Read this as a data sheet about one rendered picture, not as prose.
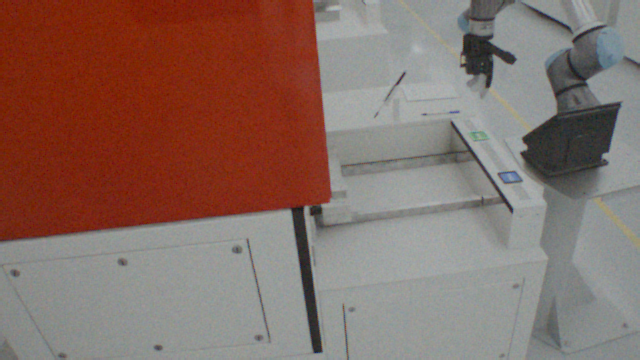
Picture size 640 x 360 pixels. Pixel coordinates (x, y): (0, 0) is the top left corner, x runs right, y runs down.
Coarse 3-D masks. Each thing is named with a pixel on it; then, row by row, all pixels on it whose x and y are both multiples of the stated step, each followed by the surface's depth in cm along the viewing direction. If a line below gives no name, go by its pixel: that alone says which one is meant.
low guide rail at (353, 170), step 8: (400, 160) 175; (408, 160) 174; (416, 160) 174; (424, 160) 174; (432, 160) 174; (440, 160) 175; (448, 160) 175; (344, 168) 174; (352, 168) 174; (360, 168) 174; (368, 168) 174; (376, 168) 174; (384, 168) 175; (392, 168) 175; (400, 168) 175; (408, 168) 175; (344, 176) 175
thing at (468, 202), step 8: (448, 200) 152; (456, 200) 152; (464, 200) 151; (472, 200) 151; (480, 200) 152; (376, 208) 152; (384, 208) 152; (392, 208) 152; (400, 208) 151; (408, 208) 151; (416, 208) 151; (424, 208) 151; (432, 208) 152; (440, 208) 152; (448, 208) 152; (456, 208) 152; (464, 208) 152; (320, 216) 152; (352, 216) 151; (360, 216) 151; (368, 216) 151; (376, 216) 152; (384, 216) 152; (392, 216) 152; (400, 216) 152; (320, 224) 152; (328, 224) 152; (336, 224) 152
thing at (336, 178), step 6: (330, 162) 172; (336, 162) 172; (330, 168) 169; (336, 168) 169; (330, 174) 165; (336, 174) 165; (330, 180) 163; (336, 180) 162; (342, 180) 162; (342, 198) 153; (324, 216) 147; (330, 216) 146; (336, 216) 146; (342, 216) 146; (348, 216) 146; (324, 222) 147; (330, 222) 147; (336, 222) 147; (342, 222) 147
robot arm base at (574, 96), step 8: (568, 88) 160; (576, 88) 159; (584, 88) 159; (560, 96) 162; (568, 96) 159; (576, 96) 158; (584, 96) 157; (592, 96) 157; (560, 104) 162; (568, 104) 159; (576, 104) 158; (584, 104) 156; (592, 104) 155; (600, 104) 157
